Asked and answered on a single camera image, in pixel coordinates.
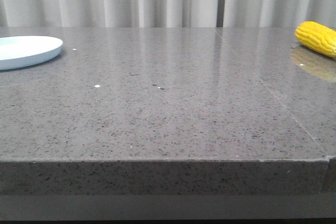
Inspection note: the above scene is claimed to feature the light blue round plate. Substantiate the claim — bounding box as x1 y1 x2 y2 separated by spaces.
1 36 63 70

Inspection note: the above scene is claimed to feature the yellow corn cob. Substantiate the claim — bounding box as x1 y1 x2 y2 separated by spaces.
295 21 335 59

